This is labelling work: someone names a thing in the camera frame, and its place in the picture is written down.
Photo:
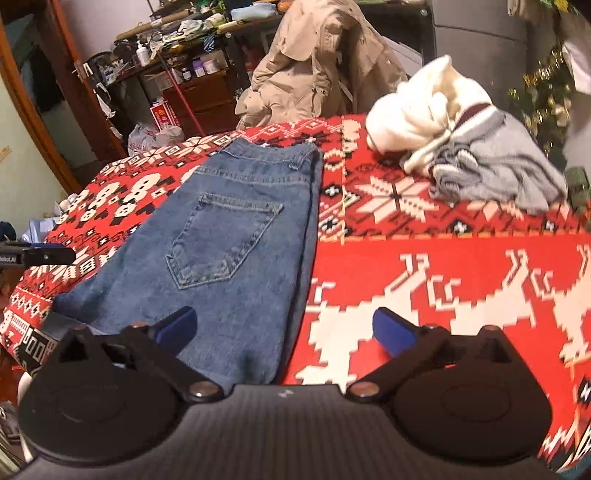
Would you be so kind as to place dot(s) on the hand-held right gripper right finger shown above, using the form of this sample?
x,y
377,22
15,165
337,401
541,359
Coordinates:
x,y
392,330

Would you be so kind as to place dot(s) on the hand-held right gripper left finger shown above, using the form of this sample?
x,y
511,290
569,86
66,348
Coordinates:
x,y
178,325

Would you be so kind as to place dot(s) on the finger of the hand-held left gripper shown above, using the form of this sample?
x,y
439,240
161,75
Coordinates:
x,y
46,254

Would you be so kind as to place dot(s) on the blue denim shorts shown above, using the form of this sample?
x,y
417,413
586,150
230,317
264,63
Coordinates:
x,y
221,240

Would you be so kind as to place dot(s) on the blue and white papers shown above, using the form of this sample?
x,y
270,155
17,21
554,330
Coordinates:
x,y
39,228

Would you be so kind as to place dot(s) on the dark blue garment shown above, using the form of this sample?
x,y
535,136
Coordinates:
x,y
7,229

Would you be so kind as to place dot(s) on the red patterned blanket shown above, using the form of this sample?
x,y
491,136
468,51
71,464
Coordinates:
x,y
438,267

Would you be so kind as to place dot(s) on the white printed plastic bag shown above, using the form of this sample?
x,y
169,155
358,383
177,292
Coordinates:
x,y
171,134
138,141

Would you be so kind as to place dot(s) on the red cardboard box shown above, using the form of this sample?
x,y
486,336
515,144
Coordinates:
x,y
164,115

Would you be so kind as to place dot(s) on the cluttered wooden desk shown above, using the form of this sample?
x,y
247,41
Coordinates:
x,y
124,76

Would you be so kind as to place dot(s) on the grey knit sweater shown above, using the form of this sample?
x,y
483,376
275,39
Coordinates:
x,y
508,166

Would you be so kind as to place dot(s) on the white sweater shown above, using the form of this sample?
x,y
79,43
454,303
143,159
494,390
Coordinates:
x,y
415,115

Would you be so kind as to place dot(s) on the wooden drawer cabinet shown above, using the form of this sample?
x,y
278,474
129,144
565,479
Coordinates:
x,y
207,101

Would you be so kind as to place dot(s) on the white lotion bottle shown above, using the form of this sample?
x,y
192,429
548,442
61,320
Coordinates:
x,y
142,53

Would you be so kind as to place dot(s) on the dark green patterned item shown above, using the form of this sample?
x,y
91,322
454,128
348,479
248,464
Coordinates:
x,y
579,184

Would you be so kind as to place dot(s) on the rolled paper tube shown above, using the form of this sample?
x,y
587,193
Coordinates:
x,y
152,25

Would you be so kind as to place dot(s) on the small Christmas tree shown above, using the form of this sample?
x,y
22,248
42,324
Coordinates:
x,y
549,106

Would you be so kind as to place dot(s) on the beige jacket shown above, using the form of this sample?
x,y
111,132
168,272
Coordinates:
x,y
314,60

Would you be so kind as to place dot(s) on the light blue folded cloth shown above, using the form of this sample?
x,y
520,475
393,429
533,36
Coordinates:
x,y
251,12

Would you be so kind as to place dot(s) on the grey refrigerator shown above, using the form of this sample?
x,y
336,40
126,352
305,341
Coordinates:
x,y
480,23

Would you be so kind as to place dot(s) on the white hanging cloth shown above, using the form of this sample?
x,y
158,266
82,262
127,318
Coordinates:
x,y
581,64

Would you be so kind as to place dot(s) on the wooden door frame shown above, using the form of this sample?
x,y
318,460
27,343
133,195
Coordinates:
x,y
55,69

